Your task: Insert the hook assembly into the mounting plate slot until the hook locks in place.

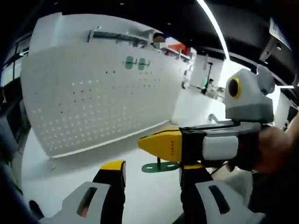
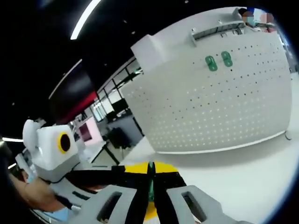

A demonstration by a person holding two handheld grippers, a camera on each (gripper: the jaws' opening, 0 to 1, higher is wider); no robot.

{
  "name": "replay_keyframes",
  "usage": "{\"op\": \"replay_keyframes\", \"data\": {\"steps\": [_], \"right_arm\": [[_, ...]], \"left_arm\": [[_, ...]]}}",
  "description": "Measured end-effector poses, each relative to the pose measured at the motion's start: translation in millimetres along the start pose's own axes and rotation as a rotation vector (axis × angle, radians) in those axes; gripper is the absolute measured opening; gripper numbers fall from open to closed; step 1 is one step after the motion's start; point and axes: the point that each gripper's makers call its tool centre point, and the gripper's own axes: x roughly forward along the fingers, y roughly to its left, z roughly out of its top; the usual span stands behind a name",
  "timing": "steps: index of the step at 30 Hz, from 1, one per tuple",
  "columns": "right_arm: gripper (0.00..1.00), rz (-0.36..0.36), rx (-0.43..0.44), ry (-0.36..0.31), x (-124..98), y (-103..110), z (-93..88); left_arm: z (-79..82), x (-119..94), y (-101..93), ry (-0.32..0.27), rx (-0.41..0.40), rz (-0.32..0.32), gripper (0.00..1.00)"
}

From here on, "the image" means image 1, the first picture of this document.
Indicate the white perforated mounting plate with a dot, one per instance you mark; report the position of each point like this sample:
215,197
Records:
93,105

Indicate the white ceiling air unit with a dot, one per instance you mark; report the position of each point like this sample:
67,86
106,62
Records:
279,32

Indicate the long ceiling light strip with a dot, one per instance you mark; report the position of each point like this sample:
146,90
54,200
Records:
215,25

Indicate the black electric scooter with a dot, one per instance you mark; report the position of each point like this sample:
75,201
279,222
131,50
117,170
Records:
205,86

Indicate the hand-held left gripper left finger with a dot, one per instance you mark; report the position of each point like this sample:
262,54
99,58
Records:
109,186

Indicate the grey metal wall shelf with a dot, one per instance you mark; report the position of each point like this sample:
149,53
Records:
116,36

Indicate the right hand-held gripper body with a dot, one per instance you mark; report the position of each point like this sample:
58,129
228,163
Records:
250,98

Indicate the person's right hand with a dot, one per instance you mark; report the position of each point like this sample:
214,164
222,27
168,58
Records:
264,149

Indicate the green hook assembly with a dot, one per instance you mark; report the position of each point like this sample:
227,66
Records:
151,168
141,64
129,63

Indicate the white goods shelf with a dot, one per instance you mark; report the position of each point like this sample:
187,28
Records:
189,70

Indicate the grey equipment cabinet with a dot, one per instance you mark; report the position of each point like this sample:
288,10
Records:
11,121

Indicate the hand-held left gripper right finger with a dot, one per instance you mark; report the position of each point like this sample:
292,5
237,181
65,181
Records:
194,186

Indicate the black computer mouse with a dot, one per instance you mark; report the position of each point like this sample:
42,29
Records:
35,210

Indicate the orange signboard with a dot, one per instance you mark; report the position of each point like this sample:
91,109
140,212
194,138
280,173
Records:
180,47

